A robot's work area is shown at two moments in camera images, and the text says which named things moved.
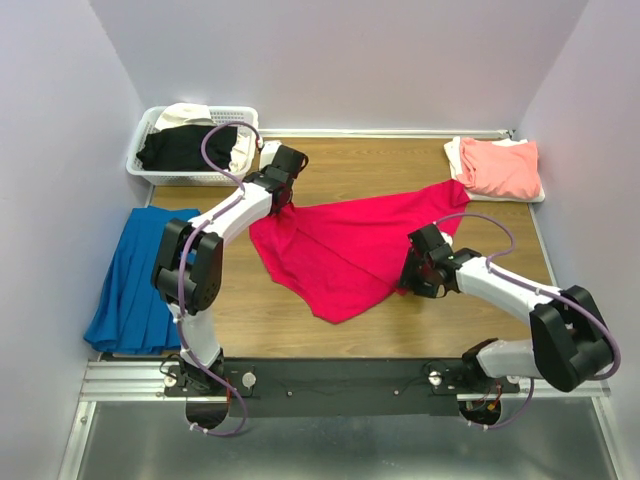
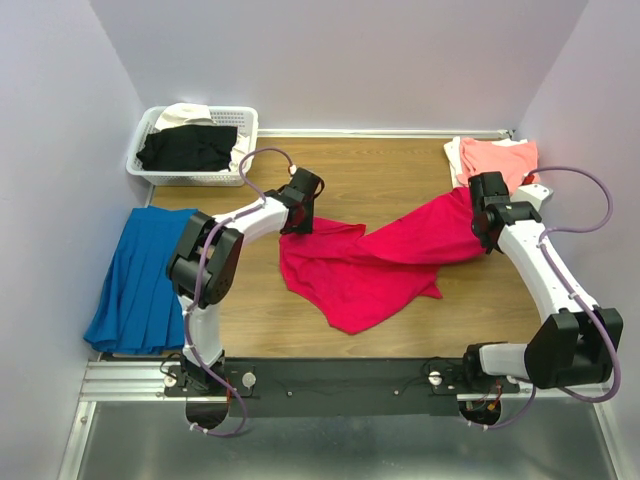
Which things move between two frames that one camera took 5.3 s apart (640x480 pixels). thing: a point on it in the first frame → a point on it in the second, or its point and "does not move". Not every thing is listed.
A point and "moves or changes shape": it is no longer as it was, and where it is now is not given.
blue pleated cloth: [132, 316] does not move
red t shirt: [347, 257] moves or changes shape
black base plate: [335, 387] does not move
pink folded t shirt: [498, 170] does not move
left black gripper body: [289, 188] → [306, 224]
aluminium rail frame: [127, 429] does not move
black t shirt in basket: [179, 148] does not move
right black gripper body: [416, 275] → [484, 236]
